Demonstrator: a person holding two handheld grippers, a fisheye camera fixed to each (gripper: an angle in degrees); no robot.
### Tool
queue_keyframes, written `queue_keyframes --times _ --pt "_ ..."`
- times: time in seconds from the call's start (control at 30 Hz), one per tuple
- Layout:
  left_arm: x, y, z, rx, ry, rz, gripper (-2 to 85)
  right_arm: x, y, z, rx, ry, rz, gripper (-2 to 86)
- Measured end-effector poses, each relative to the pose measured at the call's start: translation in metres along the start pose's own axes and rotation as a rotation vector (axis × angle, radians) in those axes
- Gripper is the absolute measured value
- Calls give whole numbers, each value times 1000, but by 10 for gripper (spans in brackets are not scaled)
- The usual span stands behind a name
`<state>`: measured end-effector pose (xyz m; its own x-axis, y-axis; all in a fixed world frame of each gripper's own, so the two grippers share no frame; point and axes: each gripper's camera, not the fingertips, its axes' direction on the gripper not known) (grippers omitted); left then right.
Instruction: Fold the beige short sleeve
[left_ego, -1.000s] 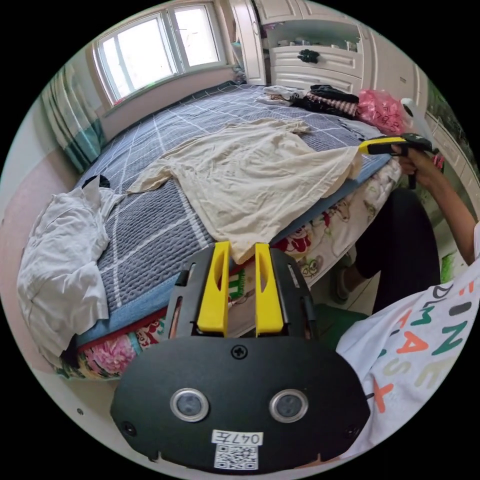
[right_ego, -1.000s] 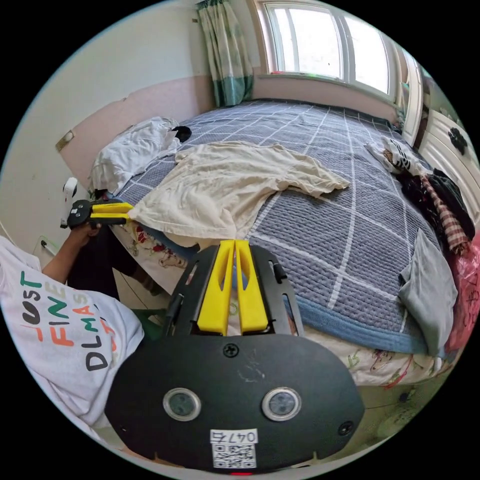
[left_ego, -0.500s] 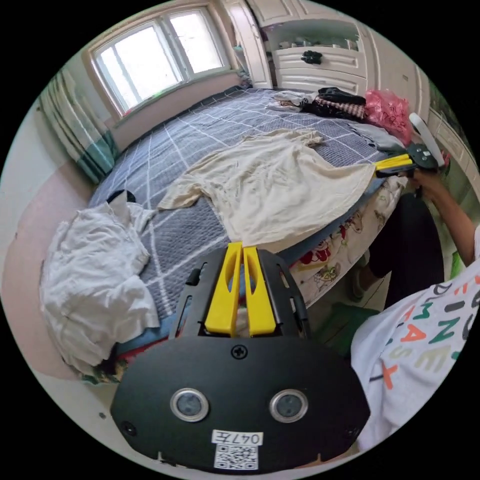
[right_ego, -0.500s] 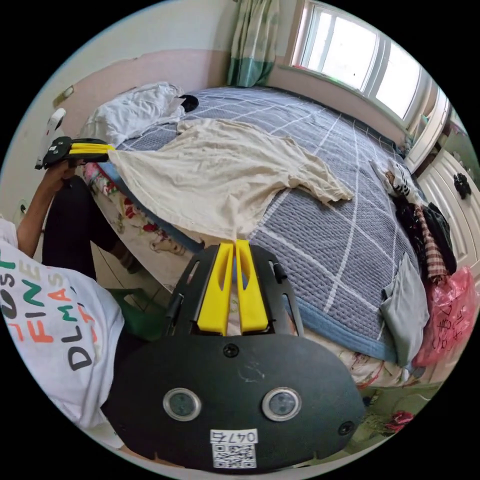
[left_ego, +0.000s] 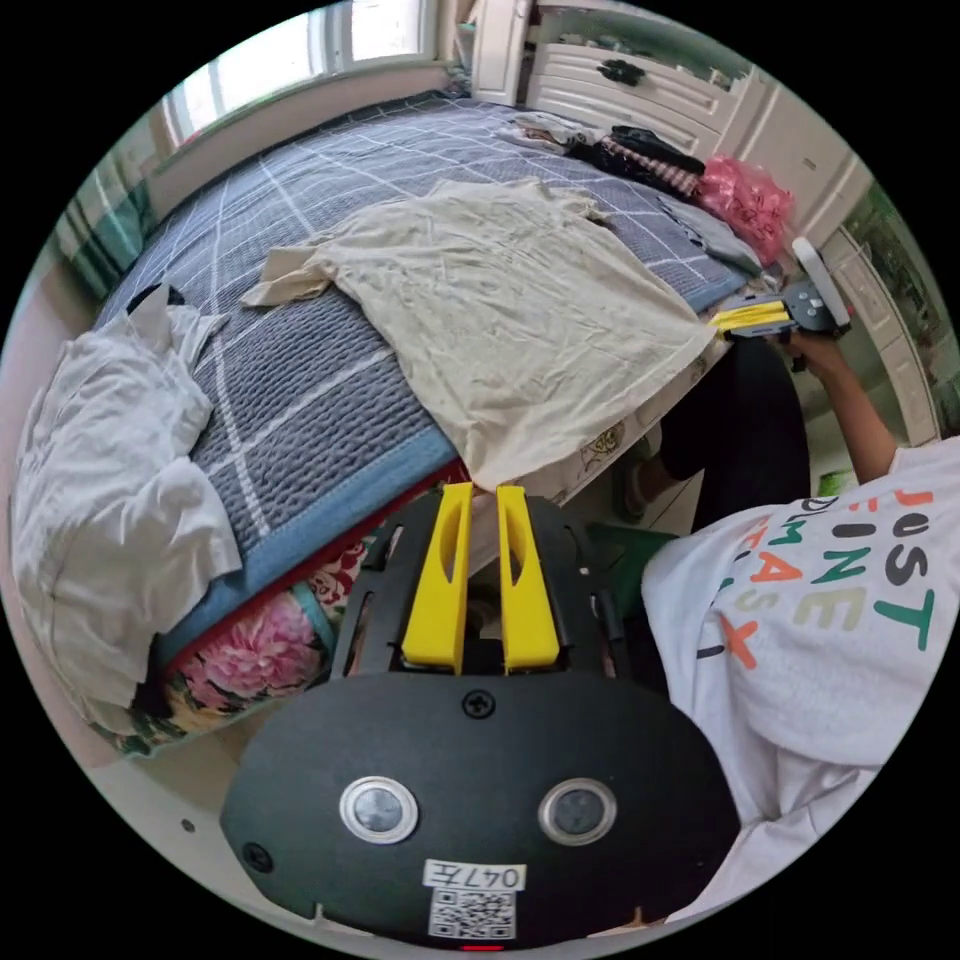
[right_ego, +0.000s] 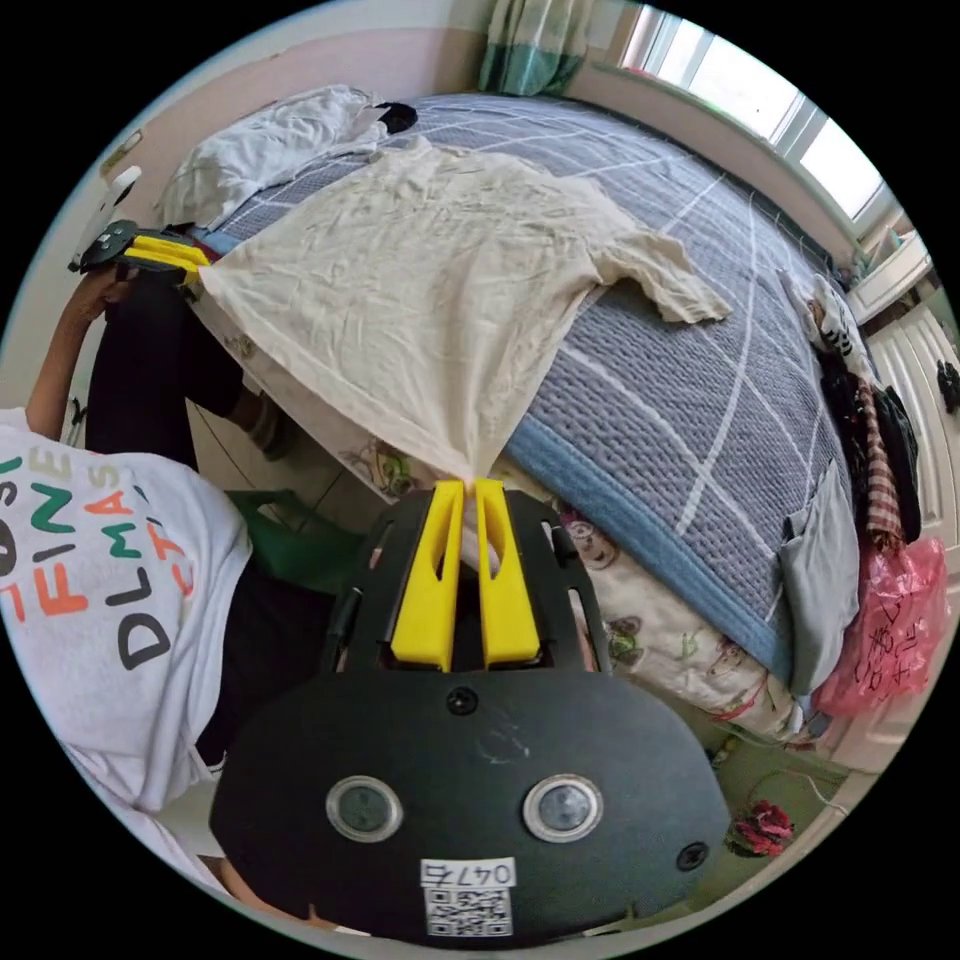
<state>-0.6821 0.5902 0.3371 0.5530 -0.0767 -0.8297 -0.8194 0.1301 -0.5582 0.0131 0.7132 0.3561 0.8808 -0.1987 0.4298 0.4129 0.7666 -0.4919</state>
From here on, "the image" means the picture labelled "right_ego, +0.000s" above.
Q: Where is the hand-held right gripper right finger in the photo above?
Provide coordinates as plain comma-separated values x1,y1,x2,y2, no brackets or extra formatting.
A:
475,477,540,670

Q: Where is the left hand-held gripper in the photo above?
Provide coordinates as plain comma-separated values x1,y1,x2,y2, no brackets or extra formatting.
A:
68,218,213,303

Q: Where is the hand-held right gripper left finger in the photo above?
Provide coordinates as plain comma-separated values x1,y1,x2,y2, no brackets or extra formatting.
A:
389,479,466,673

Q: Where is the beige short sleeve shirt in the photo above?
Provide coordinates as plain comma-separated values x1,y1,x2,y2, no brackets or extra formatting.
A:
196,134,733,481

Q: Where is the person's left forearm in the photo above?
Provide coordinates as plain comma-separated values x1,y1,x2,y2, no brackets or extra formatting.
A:
25,313,94,440

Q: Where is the person's left hand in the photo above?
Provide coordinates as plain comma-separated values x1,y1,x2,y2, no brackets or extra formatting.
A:
62,268,141,328

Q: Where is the person's right hand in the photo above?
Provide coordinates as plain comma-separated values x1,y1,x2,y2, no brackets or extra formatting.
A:
215,858,339,931

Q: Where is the white pile of clothes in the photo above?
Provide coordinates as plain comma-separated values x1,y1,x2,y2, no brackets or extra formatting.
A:
158,84,418,226

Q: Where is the bed with grey checked quilt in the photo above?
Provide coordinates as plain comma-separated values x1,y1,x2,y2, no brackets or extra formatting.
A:
158,91,865,744

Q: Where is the grey garment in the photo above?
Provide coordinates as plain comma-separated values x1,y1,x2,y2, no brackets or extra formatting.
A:
778,458,864,695

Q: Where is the person's body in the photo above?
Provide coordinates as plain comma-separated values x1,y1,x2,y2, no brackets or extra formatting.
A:
0,278,340,898

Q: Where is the pink plastic bag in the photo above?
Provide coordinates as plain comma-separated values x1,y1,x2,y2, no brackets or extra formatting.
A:
813,536,951,720

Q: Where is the dark pile of clothes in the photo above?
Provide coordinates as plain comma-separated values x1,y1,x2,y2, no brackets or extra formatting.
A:
779,271,925,556

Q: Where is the green patterned curtain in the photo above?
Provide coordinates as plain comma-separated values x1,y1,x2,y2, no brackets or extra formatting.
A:
476,0,595,99

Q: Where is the window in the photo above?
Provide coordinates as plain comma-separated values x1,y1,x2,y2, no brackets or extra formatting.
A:
620,8,905,226

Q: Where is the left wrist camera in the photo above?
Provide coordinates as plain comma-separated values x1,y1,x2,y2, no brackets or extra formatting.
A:
80,166,143,253

